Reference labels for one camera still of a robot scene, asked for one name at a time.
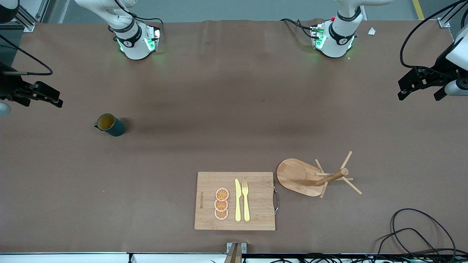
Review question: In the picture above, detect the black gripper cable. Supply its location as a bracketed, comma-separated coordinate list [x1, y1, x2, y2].
[0, 35, 53, 76]
[400, 0, 468, 70]

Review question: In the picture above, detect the yellow plastic knife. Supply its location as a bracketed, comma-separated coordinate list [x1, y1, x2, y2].
[235, 179, 242, 222]

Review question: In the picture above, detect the table cover sheet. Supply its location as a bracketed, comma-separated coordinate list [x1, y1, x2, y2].
[0, 19, 468, 254]

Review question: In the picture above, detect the black right arm base cable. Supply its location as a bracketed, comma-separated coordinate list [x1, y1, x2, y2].
[113, 0, 164, 35]

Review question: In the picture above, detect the white table edge strip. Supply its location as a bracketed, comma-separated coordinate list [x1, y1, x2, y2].
[0, 252, 227, 263]

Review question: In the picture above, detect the yellow plastic fork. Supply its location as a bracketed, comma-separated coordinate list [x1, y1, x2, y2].
[242, 182, 250, 222]

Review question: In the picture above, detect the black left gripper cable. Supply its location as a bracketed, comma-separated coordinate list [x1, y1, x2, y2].
[400, 0, 468, 70]

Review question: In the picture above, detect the black looped floor cable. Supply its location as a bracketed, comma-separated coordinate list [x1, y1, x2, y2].
[390, 208, 457, 263]
[377, 228, 439, 263]

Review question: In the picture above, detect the black arm base cable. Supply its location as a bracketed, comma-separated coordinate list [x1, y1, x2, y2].
[113, 0, 164, 35]
[280, 18, 318, 39]

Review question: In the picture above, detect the wooden cutting board, metal handle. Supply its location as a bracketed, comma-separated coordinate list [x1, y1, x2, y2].
[194, 172, 279, 231]

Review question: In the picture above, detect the wooden cup rack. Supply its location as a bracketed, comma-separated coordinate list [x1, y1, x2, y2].
[276, 151, 363, 199]

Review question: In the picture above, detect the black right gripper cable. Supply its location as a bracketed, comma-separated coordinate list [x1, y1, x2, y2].
[0, 35, 53, 76]

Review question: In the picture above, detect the aluminium frame profile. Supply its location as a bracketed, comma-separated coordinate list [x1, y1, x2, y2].
[11, 0, 52, 33]
[438, 0, 468, 28]

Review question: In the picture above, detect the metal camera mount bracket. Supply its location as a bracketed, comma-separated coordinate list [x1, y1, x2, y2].
[224, 242, 247, 263]

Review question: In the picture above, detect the teal cup with yellow inside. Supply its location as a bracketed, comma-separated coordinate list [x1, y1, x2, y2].
[94, 113, 126, 137]

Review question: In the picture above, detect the black left arm base cable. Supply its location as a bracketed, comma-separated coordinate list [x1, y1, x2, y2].
[280, 18, 318, 39]

